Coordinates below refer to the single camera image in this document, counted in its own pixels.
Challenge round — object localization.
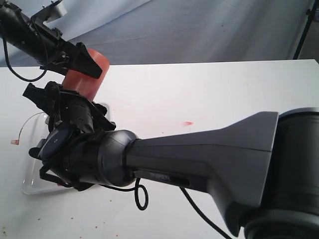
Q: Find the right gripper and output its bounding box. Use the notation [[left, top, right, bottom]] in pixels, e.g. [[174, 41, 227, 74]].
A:
[[22, 81, 116, 133]]

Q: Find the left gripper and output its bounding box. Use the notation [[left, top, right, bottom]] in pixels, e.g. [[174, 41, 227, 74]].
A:
[[30, 16, 103, 79]]

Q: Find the red sauce squeeze bottle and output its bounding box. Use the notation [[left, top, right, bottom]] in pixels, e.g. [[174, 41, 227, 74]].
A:
[[58, 48, 110, 102]]

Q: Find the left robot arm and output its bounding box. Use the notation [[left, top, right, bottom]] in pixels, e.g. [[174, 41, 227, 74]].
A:
[[0, 0, 102, 79]]

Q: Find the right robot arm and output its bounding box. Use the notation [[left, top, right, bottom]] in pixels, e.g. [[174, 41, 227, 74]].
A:
[[23, 82, 319, 239]]

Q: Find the grey backdrop cloth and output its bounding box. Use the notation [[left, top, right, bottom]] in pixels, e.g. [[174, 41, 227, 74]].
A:
[[0, 0, 319, 68]]

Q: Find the white rectangular plastic tray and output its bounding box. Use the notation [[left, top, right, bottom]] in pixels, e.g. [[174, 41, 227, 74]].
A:
[[21, 102, 116, 195]]

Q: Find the black tripod stand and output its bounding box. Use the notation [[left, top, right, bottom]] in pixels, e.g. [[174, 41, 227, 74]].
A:
[[293, 0, 319, 60]]

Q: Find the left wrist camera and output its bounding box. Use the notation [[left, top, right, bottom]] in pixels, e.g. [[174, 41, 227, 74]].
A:
[[39, 0, 67, 23]]

